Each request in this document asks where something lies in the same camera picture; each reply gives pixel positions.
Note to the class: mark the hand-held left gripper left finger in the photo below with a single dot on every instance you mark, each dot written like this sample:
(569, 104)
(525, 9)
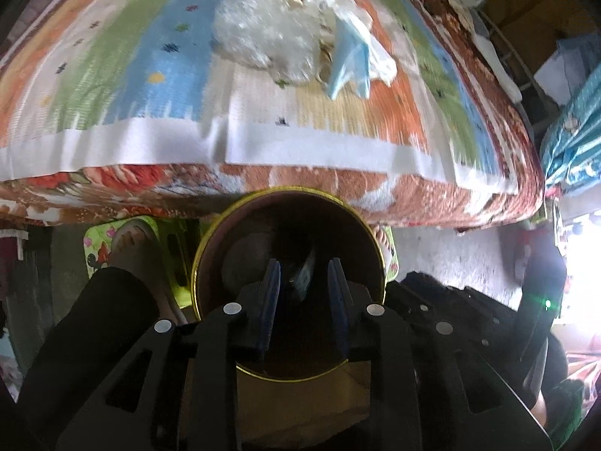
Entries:
(270, 303)

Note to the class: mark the clear bubble wrap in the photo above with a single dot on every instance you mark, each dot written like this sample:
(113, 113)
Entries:
(263, 28)

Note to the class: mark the person's right forearm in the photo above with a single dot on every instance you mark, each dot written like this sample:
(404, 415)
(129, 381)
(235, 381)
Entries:
(566, 404)

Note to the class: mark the white plastic bag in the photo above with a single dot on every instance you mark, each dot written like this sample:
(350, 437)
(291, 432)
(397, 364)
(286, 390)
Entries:
(382, 63)

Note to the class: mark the metal bed frame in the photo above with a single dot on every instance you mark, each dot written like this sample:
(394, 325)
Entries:
(516, 63)

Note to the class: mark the striped colourful blanket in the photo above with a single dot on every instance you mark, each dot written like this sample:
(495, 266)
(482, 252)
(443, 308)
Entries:
(141, 80)

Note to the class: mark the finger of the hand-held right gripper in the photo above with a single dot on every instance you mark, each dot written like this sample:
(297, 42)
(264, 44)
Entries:
(450, 298)

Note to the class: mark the floral red bedsheet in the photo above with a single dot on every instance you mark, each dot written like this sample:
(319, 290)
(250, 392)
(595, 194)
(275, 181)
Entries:
(141, 185)

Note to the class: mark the person's left leg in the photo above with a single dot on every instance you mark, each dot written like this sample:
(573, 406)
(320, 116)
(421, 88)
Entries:
(84, 329)

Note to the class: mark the round gold-rimmed bin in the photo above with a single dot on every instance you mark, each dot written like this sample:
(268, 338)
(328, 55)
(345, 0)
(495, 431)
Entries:
(281, 225)

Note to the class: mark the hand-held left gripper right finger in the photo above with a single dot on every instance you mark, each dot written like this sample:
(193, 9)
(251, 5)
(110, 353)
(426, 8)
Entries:
(337, 303)

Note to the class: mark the brown hanging coat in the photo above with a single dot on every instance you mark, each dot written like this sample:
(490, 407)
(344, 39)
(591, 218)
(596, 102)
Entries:
(535, 4)

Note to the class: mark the light blue cloth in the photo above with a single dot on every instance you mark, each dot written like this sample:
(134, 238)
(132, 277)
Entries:
(563, 68)

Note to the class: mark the white folded cloth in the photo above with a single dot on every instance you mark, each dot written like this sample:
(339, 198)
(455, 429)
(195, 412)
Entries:
(497, 63)

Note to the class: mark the light blue plastic wrapper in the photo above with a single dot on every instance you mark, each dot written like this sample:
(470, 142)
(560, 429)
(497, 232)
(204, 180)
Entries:
(345, 58)

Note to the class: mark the teal printed curtain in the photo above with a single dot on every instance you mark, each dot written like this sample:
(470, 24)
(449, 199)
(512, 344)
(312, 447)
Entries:
(575, 141)

